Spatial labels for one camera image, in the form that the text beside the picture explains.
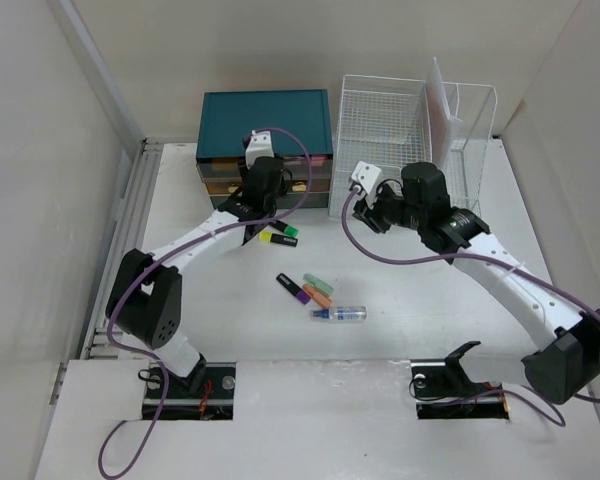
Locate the white wire desk organizer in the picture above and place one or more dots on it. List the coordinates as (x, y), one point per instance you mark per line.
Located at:
(386, 122)

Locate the aluminium rail frame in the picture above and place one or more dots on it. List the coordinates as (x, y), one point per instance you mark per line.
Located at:
(131, 218)

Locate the pink cap colourful tube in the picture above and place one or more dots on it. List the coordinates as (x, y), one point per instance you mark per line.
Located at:
(314, 159)

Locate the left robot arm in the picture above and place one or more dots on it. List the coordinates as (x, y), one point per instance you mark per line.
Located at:
(146, 299)

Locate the teal drawer organizer box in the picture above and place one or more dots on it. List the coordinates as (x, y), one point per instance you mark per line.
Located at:
(237, 127)

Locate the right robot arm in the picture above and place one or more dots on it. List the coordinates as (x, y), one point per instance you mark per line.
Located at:
(565, 331)

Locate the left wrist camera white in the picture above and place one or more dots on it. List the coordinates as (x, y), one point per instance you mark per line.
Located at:
(259, 145)

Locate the green black highlighter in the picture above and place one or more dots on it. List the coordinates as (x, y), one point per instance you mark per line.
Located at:
(284, 228)

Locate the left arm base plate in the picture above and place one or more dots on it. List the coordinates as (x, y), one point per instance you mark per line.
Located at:
(212, 401)

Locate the clear mesh zip pouch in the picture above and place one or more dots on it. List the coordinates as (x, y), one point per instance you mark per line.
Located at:
(443, 125)

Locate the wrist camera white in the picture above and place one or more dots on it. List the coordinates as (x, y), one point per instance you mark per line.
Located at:
(259, 145)
(364, 178)

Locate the purple black highlighter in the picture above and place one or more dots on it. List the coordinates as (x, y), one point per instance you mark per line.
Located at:
(292, 288)

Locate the pastel green highlighter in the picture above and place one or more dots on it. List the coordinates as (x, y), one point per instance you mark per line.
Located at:
(318, 284)

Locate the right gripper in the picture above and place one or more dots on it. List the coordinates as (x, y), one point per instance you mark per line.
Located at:
(368, 212)

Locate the clear blue glue pen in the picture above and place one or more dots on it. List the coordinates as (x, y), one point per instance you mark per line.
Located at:
(356, 314)

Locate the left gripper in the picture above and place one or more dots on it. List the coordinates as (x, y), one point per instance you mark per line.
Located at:
(243, 170)

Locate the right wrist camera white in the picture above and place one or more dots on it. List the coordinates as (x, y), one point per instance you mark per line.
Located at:
(364, 178)

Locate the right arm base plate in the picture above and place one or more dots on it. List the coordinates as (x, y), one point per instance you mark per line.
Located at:
(443, 391)

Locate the pastel orange highlighter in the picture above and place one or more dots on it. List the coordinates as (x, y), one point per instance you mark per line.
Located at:
(317, 296)

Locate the yellow black highlighter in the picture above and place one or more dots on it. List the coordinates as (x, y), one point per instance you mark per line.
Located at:
(277, 239)

